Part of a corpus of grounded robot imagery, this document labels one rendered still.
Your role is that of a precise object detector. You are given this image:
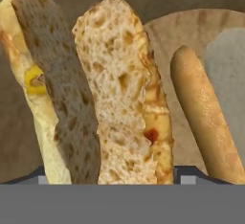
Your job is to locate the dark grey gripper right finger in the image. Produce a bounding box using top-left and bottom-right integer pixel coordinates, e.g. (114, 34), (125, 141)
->
(172, 165), (234, 185)

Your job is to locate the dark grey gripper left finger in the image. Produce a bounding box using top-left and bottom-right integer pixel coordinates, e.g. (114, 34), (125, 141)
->
(1, 165), (50, 185)

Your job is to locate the split bread bun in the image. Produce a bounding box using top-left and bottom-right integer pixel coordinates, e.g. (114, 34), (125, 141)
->
(0, 0), (175, 185)

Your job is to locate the brown sausage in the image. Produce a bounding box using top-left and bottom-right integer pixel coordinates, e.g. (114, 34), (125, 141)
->
(169, 44), (245, 185)

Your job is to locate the pale grey bread bun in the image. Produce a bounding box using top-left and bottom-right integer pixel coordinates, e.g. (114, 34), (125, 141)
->
(203, 27), (245, 160)

